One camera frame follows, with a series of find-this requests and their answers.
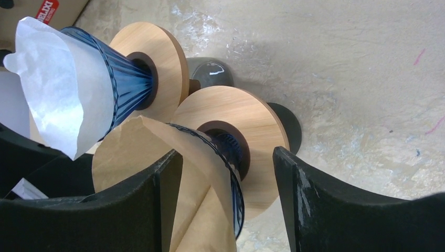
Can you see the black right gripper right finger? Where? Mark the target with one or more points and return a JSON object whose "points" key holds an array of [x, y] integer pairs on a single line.
{"points": [[323, 213]]}

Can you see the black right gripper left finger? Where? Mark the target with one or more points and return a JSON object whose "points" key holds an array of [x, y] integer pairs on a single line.
{"points": [[136, 214]]}

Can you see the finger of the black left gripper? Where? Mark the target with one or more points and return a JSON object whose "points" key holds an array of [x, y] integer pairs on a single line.
{"points": [[49, 170]]}

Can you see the white paper coffee filter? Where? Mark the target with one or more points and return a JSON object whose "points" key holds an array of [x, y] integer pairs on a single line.
{"points": [[66, 84]]}

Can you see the blue glass dripper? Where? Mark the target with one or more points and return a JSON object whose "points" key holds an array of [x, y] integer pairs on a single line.
{"points": [[226, 147], [132, 81]]}

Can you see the clear glass carafe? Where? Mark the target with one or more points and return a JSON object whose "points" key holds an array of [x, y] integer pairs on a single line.
{"points": [[206, 72]]}

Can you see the wooden dripper ring holder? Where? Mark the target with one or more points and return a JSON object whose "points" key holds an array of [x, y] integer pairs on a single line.
{"points": [[160, 50]]}

